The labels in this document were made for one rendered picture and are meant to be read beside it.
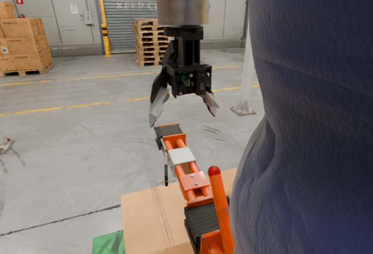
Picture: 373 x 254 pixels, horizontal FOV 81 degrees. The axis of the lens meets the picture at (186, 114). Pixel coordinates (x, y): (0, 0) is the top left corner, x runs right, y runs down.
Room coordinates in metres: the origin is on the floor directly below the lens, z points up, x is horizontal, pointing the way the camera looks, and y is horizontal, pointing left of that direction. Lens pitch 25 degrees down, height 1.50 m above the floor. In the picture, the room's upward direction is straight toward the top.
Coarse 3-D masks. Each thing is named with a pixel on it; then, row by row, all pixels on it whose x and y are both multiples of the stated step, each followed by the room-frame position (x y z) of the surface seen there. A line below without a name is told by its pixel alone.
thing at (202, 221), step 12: (192, 204) 0.31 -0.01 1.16; (204, 204) 0.32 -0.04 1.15; (228, 204) 0.32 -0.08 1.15; (192, 216) 0.29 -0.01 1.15; (204, 216) 0.29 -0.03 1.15; (216, 216) 0.29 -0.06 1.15; (192, 228) 0.26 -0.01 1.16; (204, 228) 0.26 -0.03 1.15; (216, 228) 0.26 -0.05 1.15; (192, 240) 0.26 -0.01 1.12; (204, 240) 0.24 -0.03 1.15; (216, 240) 0.24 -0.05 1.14; (204, 252) 0.24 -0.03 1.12
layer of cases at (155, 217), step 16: (208, 176) 1.09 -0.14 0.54; (224, 176) 1.09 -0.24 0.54; (144, 192) 0.95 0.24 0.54; (160, 192) 0.95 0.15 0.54; (176, 192) 0.95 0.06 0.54; (128, 208) 0.84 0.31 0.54; (144, 208) 0.84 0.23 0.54; (160, 208) 0.84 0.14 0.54; (176, 208) 0.84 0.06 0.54; (128, 224) 0.74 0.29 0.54; (144, 224) 0.74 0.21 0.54; (160, 224) 0.74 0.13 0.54; (176, 224) 0.74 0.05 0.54; (128, 240) 0.66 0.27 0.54; (144, 240) 0.66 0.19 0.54; (160, 240) 0.66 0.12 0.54; (176, 240) 0.66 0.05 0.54
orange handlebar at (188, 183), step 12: (168, 144) 0.55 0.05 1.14; (180, 144) 0.56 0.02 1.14; (180, 168) 0.44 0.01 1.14; (192, 168) 0.44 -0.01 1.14; (180, 180) 0.39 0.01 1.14; (192, 180) 0.39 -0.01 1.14; (204, 180) 0.39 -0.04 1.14; (192, 192) 0.36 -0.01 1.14; (204, 192) 0.36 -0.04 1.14; (216, 252) 0.22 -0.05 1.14
